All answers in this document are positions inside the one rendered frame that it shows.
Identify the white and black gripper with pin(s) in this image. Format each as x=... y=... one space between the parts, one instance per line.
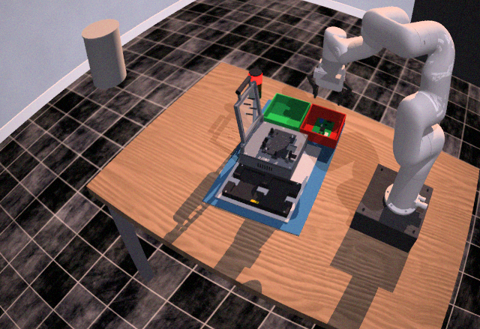
x=331 y=86

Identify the green bin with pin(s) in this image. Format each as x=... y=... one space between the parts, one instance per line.
x=288 y=110

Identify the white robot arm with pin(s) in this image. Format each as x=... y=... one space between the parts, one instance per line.
x=417 y=115

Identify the green circuit board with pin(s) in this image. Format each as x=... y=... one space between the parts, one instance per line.
x=323 y=127

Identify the red bin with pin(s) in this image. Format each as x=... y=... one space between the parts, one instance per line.
x=315 y=112

